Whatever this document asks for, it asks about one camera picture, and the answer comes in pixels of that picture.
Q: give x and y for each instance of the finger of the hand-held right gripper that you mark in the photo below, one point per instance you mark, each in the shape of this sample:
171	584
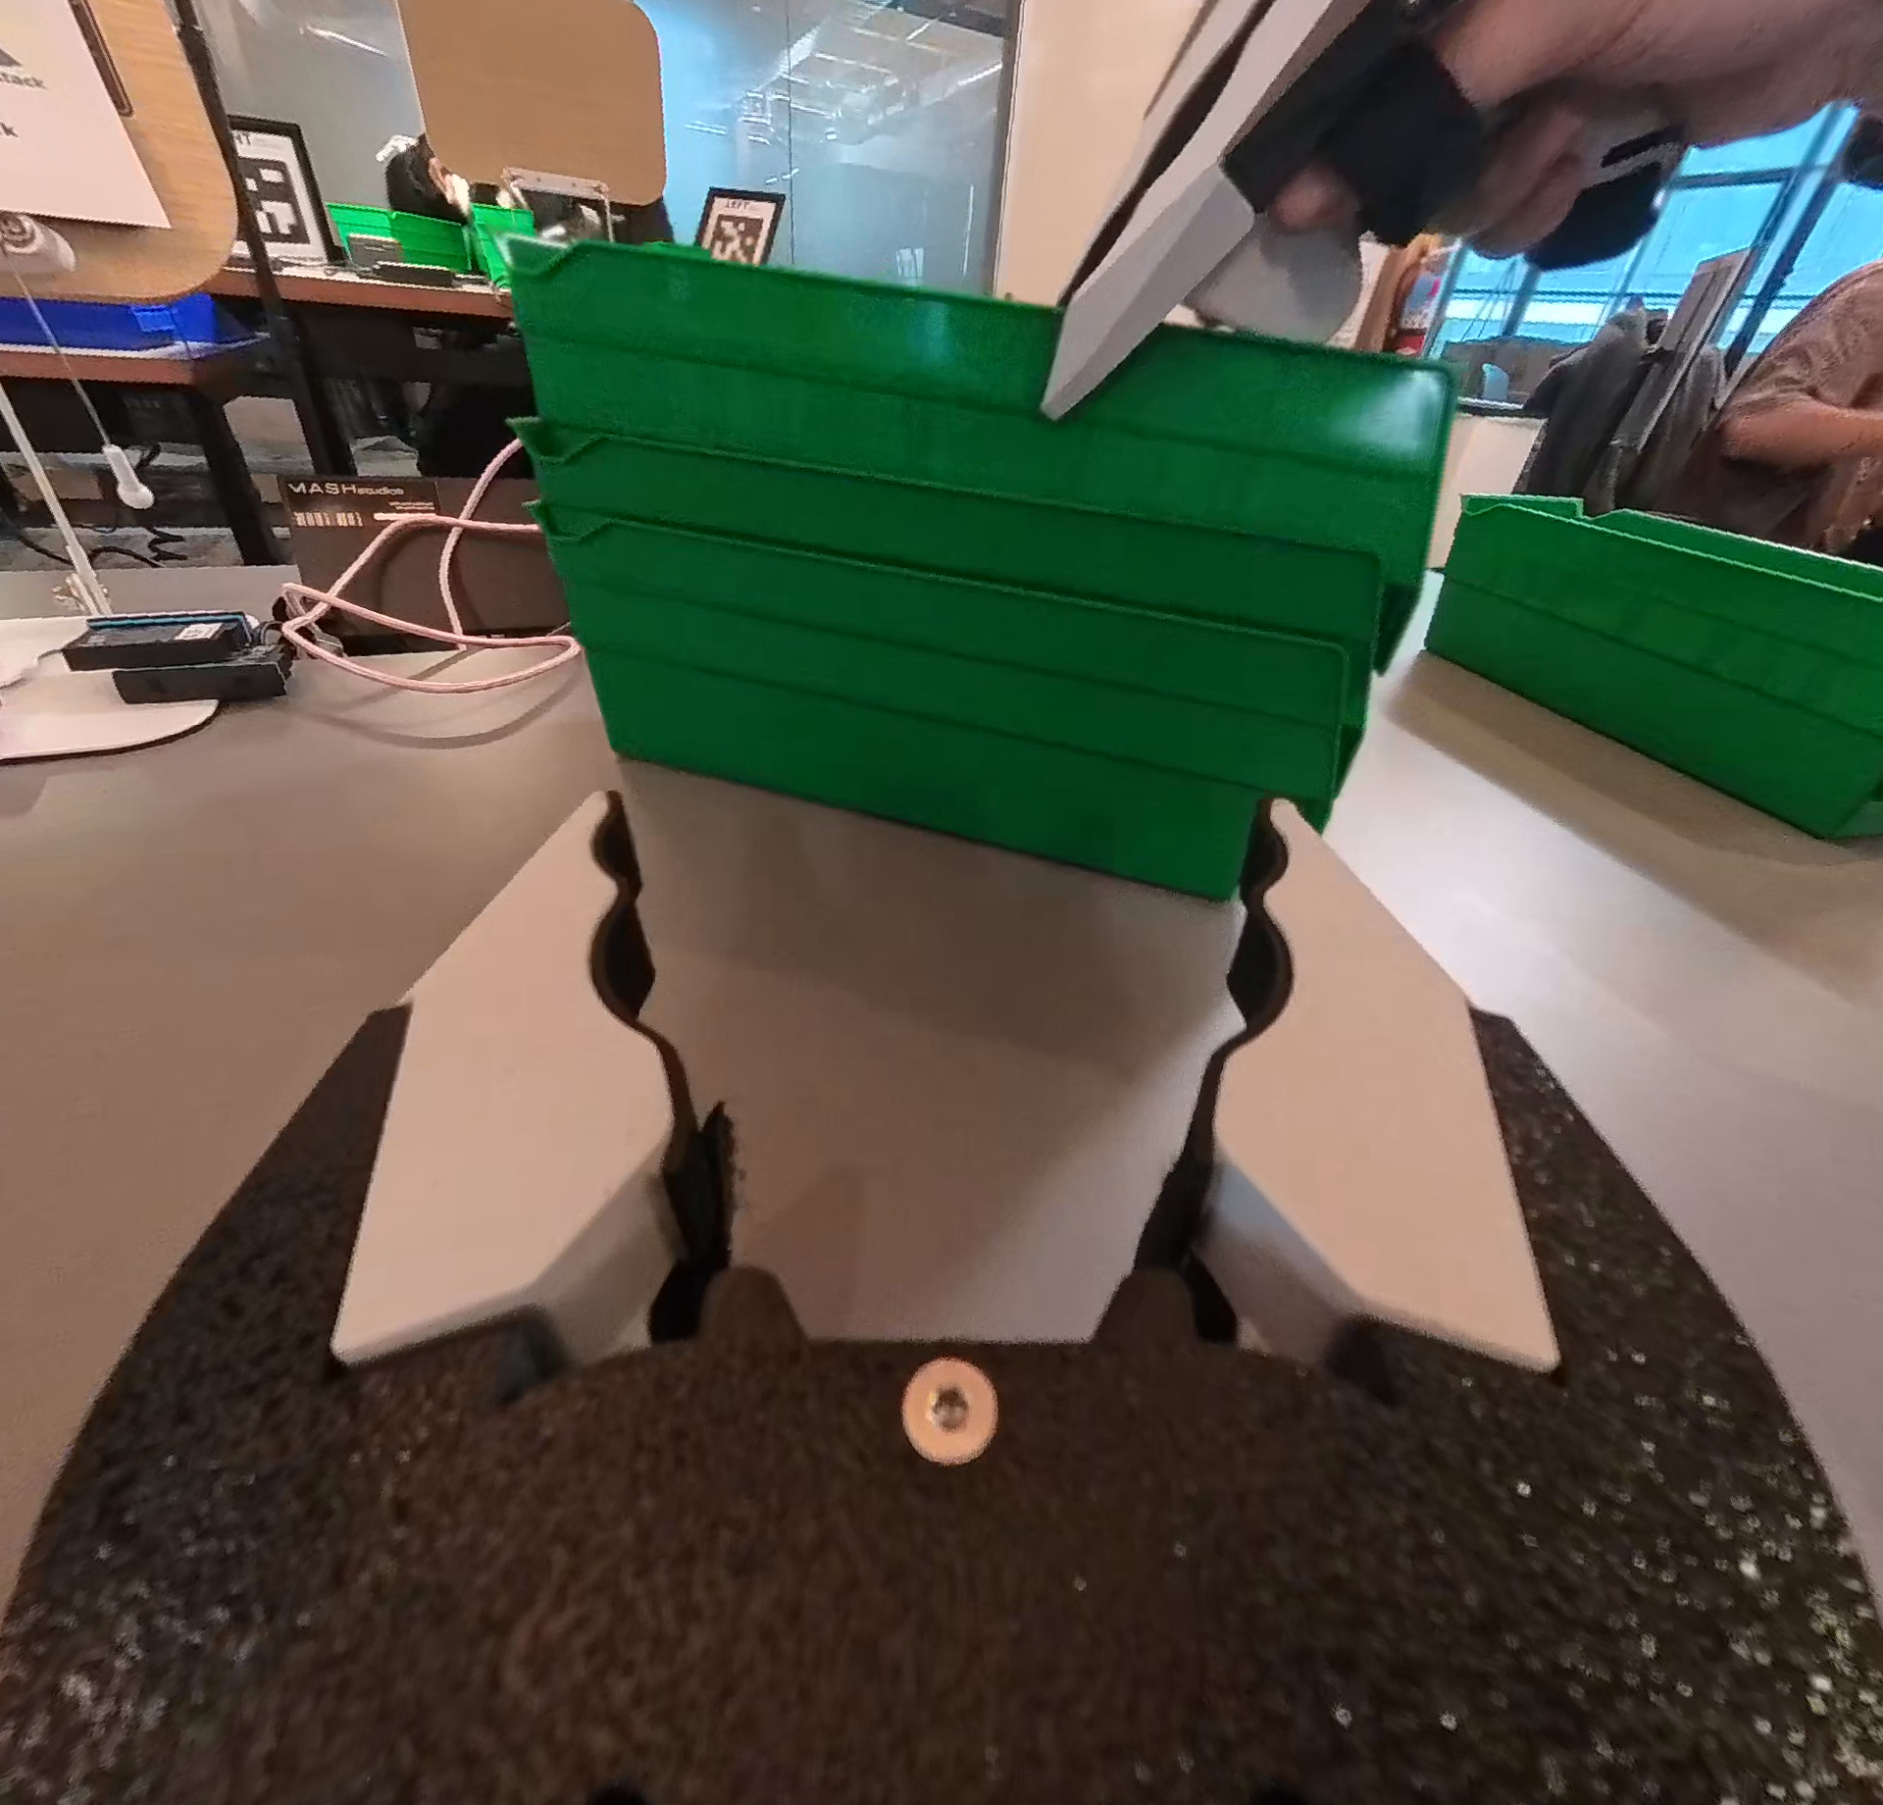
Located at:
1162	245
1207	23

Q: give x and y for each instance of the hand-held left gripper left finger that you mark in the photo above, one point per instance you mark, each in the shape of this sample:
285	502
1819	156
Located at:
501	1171

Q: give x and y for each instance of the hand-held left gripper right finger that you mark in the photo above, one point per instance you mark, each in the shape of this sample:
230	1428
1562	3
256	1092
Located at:
1368	1157

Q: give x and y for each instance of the green plastic bin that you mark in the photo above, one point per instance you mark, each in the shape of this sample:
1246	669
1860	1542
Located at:
434	241
362	233
501	237
883	510
883	759
883	362
1662	627

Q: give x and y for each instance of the white door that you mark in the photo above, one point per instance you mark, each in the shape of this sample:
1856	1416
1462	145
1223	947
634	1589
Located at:
1103	98

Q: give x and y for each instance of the red fire extinguisher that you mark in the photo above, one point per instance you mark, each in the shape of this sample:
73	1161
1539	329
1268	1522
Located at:
1421	296

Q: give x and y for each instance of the dark jacket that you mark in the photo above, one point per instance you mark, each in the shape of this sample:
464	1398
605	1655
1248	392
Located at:
1603	406

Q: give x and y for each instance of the white recycling bin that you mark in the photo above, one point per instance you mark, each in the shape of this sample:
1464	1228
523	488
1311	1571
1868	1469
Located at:
1486	480

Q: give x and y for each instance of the framed marker sign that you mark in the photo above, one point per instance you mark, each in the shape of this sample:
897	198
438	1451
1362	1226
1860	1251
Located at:
279	186
740	227

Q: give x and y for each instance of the black battery pack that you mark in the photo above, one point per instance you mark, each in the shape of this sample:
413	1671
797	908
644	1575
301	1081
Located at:
148	639
199	680

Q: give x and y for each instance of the clear acrylic stand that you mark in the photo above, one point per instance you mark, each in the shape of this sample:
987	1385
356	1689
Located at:
560	200

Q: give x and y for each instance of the black printed box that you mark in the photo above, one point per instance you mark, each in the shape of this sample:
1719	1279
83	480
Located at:
383	539

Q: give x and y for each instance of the tan rounded board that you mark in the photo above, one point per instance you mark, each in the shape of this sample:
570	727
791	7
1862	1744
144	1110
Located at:
530	68

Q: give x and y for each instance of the white hanging dongle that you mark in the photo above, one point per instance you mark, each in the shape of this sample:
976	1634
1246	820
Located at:
132	476

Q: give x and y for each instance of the brown office desk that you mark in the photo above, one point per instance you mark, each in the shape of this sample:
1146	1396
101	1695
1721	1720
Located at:
89	362
368	288

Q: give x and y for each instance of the black light stand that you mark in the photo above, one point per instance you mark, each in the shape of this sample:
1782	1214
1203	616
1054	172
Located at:
236	186

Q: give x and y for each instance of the blue plastic bin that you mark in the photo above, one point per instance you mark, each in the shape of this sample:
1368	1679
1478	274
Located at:
103	321

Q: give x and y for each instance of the instruction sheet on stand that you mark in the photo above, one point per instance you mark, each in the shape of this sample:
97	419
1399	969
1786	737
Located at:
185	141

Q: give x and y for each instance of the white stand with base plate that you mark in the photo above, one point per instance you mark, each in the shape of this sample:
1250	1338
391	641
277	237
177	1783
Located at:
89	729

